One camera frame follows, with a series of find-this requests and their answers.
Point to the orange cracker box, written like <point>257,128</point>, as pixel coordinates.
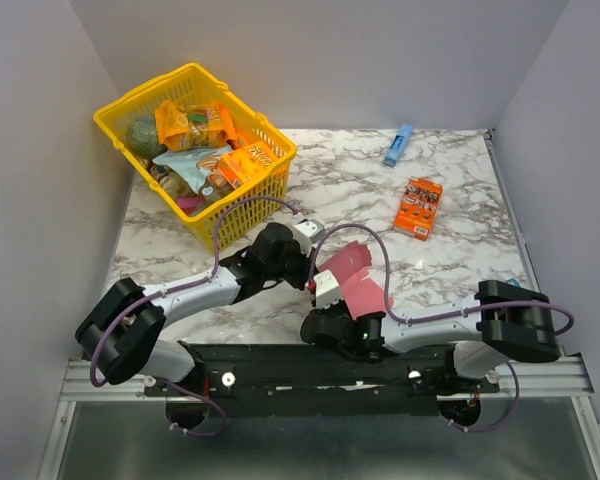
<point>248,163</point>

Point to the orange snack bag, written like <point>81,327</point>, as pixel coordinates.
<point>187,127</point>

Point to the light blue snack bag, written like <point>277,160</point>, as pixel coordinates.
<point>197,167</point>

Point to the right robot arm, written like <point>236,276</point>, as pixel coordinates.
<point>501,322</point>

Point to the teal card package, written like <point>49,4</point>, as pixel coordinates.
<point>513,281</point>

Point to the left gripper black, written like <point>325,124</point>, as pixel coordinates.
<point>301,280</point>

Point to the blue small box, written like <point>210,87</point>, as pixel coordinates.
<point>398,145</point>

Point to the green melon ball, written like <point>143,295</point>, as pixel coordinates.
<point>142,137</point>

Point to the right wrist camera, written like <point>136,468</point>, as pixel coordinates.
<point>327,290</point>

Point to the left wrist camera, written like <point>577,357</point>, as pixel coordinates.
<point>308,232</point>

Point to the orange product box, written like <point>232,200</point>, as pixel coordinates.
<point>418,208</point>

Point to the pink paper box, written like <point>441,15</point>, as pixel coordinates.
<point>350,266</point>

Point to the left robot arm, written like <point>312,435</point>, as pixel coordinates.
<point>121,335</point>

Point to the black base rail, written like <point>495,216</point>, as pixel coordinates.
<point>302,380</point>

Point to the yellow plastic basket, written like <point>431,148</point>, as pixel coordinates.
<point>190,84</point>

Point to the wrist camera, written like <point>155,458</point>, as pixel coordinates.
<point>308,232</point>
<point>327,290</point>

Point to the pink item in basket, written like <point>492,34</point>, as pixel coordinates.
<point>191,205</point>

